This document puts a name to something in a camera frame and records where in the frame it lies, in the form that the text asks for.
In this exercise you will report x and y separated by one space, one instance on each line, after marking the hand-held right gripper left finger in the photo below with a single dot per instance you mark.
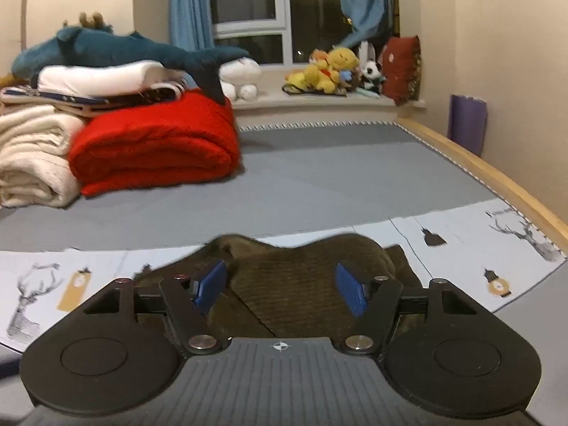
208 286

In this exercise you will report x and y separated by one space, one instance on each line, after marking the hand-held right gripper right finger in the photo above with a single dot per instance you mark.
351 290

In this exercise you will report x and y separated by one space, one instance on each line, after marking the red folded blanket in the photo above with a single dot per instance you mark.
155 146

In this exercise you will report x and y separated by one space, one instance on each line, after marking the purple rolled mat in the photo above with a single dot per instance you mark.
468 124

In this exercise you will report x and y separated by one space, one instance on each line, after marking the white round plush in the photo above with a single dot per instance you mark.
242 75

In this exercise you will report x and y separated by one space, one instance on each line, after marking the yellow lying plush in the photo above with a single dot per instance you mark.
310 79

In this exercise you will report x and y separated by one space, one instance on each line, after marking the cream folded blanket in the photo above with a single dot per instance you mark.
31 159

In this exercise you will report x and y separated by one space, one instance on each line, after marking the panda plush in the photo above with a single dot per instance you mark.
370 73

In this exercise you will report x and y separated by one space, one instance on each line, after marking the red cushion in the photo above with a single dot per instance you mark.
399 66

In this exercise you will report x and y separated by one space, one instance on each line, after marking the yellow duck plush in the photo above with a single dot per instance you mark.
342 60

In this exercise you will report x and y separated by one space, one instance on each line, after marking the patterned folded quilt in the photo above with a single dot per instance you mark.
66 97

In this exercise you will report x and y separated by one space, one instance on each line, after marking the white folded cloth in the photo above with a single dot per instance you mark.
97 75

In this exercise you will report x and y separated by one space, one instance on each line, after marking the blue shark plush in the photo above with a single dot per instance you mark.
111 49

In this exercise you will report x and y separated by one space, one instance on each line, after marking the blue curtain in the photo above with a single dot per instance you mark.
366 0
191 4

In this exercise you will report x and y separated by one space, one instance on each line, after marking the brown antler plush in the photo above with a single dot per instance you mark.
91 21

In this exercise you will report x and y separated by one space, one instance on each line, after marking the wooden bed frame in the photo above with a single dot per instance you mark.
488 168

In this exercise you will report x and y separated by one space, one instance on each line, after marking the white frame window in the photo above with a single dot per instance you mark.
266 13

